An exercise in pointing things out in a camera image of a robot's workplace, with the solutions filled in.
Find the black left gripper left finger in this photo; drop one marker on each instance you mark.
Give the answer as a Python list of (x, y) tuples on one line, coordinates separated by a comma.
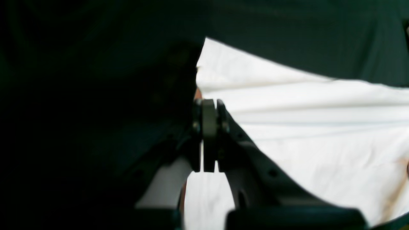
[(149, 196)]

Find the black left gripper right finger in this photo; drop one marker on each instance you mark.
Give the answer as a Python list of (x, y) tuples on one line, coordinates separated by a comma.
[(265, 196)]

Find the light pink T-shirt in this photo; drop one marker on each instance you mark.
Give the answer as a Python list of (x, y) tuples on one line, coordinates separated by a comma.
[(345, 141)]

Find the black table cloth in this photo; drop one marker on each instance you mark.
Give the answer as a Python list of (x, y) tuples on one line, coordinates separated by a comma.
[(95, 93)]

